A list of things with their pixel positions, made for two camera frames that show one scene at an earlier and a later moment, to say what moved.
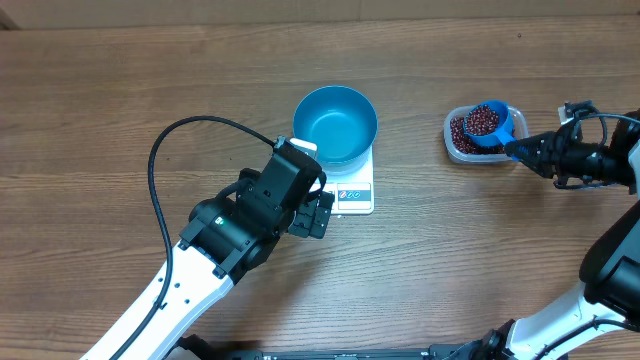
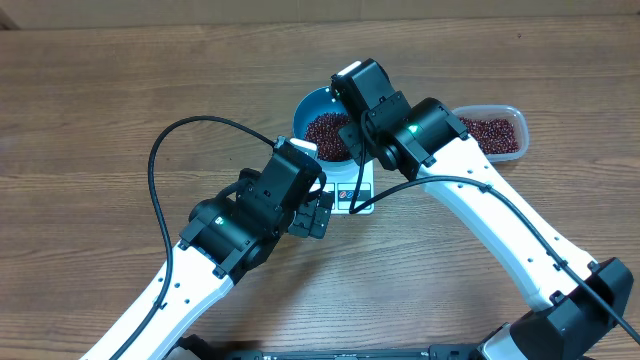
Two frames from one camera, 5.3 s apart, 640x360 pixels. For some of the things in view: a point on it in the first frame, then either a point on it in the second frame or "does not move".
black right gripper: (554, 152) -> (352, 134)
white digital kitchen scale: (353, 194) does not move
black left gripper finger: (326, 200) does not move
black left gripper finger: (302, 222) does not move
